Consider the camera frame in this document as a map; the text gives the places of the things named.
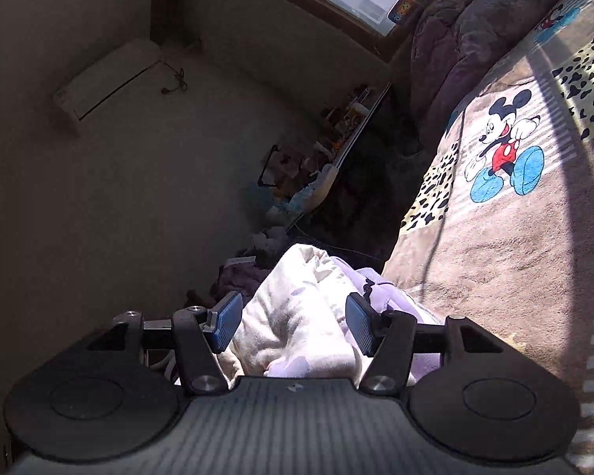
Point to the purple crumpled comforter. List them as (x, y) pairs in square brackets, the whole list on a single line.
[(454, 44)]

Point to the white floral padded garment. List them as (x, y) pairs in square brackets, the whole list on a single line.
[(295, 325)]

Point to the white wall air conditioner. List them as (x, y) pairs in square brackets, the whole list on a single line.
[(77, 100)]

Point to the Mickey Mouse plush blanket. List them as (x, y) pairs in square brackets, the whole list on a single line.
[(502, 229)]

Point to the folded clothes stack left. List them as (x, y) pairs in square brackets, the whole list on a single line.
[(242, 273)]

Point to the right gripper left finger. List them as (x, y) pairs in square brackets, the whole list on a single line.
[(200, 335)]

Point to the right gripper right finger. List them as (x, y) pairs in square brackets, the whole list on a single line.
[(387, 339)]

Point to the cluttered side desk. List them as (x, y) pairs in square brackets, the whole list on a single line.
[(298, 171)]

